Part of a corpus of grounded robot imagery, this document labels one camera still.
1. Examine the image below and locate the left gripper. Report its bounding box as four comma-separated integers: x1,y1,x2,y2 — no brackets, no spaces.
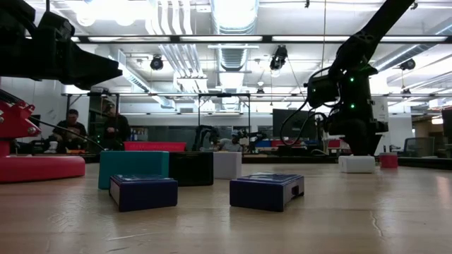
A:
32,36,124,91

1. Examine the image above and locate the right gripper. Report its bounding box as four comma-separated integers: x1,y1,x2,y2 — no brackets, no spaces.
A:
326,105,389,157

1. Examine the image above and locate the white cube wall charger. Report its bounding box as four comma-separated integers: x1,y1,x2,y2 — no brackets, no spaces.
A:
338,155,376,174

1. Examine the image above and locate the red wall charger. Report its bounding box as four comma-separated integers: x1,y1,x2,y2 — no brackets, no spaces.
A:
379,152,399,169

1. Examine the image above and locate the red storage shelf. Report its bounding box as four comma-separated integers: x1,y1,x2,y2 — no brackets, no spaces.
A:
326,138,351,155

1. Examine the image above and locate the white building column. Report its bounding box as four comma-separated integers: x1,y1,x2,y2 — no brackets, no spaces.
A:
372,97,391,123

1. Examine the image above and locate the person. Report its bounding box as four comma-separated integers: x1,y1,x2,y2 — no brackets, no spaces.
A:
52,109,88,155
214,129,245,153
101,103,132,152

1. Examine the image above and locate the black computer monitor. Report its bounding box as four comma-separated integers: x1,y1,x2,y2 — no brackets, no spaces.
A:
272,108,318,140

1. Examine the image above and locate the red plastic basket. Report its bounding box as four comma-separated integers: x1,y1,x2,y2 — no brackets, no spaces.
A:
123,141,187,152

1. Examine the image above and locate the teal rectangular block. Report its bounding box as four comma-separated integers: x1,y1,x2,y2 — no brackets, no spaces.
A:
98,150,170,191

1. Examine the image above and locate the navy blue rectangular box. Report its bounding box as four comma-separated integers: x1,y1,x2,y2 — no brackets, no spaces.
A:
109,174,179,213
229,171,305,213

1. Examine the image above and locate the black rectangular block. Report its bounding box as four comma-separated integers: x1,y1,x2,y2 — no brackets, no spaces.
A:
168,151,215,187

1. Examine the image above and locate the white rectangular block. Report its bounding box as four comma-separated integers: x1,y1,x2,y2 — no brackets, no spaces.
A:
213,151,243,181

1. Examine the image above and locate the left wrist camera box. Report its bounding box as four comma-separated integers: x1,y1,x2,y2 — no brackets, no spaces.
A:
37,10,76,40

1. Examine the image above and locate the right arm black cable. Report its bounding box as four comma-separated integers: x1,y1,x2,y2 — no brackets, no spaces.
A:
280,97,330,147

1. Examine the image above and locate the black aluminium table frame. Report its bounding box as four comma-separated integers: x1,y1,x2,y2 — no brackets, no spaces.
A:
70,34,452,171

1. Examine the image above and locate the background black rig frame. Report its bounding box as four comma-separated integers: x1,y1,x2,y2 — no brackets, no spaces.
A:
63,91,252,152

